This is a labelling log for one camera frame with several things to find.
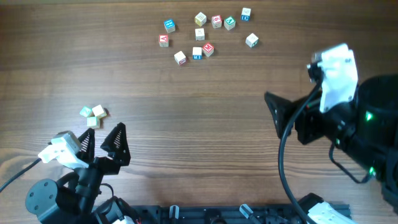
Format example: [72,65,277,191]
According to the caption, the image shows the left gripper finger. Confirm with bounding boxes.
[76,128,95,163]
[100,123,131,166]

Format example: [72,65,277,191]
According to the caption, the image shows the green E block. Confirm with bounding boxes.
[86,116,101,129]

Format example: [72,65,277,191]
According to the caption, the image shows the green Z block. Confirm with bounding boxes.
[80,106,93,118]

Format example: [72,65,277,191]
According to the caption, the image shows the yellow 3 block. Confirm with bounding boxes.
[92,105,108,119]

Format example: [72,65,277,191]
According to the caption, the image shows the plain block green side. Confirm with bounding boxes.
[245,33,259,48]

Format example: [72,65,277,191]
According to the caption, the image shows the plain block red side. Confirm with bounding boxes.
[174,51,187,65]

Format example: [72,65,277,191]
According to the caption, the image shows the red A block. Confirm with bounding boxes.
[159,34,169,47]

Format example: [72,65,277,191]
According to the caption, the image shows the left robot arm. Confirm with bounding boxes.
[25,123,141,223]

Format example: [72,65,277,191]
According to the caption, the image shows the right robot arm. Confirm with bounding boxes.
[264,74,397,223]

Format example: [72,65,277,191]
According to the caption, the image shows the red M block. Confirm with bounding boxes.
[202,42,215,57]

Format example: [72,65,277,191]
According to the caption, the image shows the green V block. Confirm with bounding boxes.
[224,16,236,30]

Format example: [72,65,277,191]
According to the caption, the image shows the blue C block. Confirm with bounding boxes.
[241,7,251,21]

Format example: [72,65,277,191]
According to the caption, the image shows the plain block blue side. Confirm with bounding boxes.
[192,47,203,60]

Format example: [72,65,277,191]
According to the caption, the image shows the red 9 block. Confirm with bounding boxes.
[211,15,223,29]

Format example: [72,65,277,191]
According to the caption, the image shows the plain centre block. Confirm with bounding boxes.
[195,28,205,41]

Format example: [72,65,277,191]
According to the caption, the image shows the blue picture block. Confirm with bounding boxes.
[164,19,176,33]

